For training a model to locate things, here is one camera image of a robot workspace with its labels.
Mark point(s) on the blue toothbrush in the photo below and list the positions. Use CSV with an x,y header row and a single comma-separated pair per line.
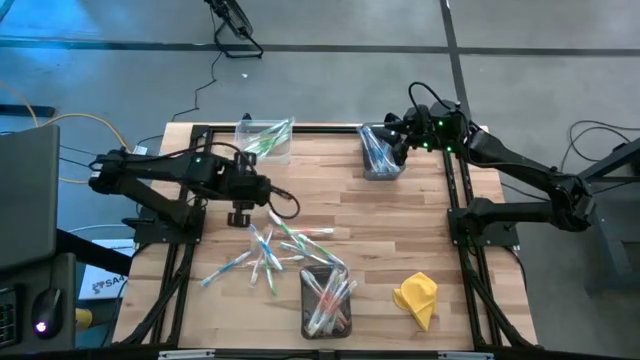
x,y
375,165
300,250
369,150
364,137
381,162
227,267
265,247

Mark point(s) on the yellow cloth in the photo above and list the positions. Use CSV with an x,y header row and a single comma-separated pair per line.
x,y
417,297

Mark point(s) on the black floor bar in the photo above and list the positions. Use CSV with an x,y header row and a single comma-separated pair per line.
x,y
27,111

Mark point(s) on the black floor fan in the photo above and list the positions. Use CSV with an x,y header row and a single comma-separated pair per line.
x,y
232,17

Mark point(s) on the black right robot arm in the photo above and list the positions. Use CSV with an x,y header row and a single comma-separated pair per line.
x,y
515,167

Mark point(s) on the black keyboard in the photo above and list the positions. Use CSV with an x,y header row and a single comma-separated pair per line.
x,y
7,320

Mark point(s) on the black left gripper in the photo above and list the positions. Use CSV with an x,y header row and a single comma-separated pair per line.
x,y
245,187

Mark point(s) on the dark-legged side table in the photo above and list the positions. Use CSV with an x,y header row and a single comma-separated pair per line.
x,y
607,235

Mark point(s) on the black plastic tray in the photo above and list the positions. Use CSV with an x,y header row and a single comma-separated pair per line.
x,y
306,325

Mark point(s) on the grey translucent plastic bin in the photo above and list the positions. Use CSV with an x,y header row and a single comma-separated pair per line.
x,y
385,175

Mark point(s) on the clear plastic bin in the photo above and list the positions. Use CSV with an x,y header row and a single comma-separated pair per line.
x,y
287,159

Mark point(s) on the white cardboard box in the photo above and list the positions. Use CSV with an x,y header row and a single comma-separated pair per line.
x,y
107,280

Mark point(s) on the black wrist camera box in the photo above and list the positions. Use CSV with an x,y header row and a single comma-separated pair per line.
x,y
417,117
246,160

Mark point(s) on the black computer mouse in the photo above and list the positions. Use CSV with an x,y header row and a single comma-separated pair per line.
x,y
47,312

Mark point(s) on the silver metal bracket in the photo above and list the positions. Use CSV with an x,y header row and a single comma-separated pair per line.
x,y
186,354
465,355

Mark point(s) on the black computer desk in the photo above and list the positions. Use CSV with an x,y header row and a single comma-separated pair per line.
x,y
27,200

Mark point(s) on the small yellow object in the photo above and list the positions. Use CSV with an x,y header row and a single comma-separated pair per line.
x,y
84,317

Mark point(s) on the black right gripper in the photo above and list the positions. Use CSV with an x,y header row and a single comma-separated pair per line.
x,y
412,138

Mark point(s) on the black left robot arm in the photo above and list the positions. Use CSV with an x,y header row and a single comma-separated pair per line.
x,y
150,172

